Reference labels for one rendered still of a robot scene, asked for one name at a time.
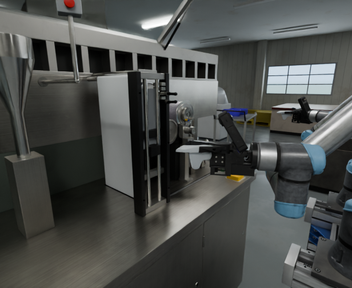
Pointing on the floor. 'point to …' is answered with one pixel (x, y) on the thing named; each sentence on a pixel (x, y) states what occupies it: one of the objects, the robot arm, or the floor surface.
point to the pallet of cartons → (265, 116)
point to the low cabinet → (287, 126)
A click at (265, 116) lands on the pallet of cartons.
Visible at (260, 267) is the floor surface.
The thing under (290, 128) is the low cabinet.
